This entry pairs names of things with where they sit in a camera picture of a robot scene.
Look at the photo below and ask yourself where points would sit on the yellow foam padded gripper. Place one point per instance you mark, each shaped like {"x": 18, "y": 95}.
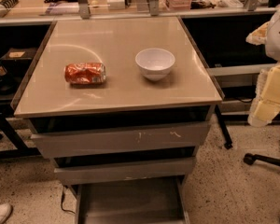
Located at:
{"x": 278, "y": 36}

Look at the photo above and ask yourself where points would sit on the grey drawer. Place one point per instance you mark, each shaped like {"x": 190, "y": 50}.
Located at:
{"x": 125, "y": 171}
{"x": 142, "y": 201}
{"x": 117, "y": 140}

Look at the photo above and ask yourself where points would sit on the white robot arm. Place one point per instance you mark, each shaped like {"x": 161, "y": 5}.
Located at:
{"x": 268, "y": 34}

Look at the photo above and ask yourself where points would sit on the grey drawer cabinet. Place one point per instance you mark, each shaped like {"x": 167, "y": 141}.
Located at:
{"x": 49, "y": 104}

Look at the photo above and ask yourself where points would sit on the black office chair base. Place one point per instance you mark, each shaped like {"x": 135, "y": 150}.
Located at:
{"x": 251, "y": 158}

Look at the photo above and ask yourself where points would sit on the white bowl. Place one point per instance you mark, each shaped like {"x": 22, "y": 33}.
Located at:
{"x": 155, "y": 64}

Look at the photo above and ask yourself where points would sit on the orange crushed soda can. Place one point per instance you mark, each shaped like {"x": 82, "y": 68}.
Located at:
{"x": 85, "y": 73}

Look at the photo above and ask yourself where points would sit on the black box with label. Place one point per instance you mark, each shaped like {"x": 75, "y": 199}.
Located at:
{"x": 19, "y": 54}

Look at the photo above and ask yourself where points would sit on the white sneaker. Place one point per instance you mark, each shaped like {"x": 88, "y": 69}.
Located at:
{"x": 5, "y": 212}

